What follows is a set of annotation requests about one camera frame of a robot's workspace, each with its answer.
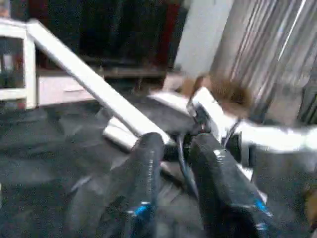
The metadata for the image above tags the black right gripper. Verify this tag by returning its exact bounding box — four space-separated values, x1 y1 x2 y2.
165 124 205 161

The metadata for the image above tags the black mat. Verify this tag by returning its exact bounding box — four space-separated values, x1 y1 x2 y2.
0 92 258 238

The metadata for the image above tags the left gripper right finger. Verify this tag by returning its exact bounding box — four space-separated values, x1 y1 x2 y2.
188 133 280 238

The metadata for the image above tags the grey pleated curtain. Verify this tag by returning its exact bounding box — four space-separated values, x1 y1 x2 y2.
211 0 317 127

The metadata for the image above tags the white drawer unit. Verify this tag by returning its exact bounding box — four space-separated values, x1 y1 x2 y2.
37 74 101 106

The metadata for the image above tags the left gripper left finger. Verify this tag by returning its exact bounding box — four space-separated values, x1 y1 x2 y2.
68 132 167 238

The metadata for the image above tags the white glass-door cabinet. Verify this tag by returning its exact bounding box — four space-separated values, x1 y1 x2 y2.
0 17 38 111

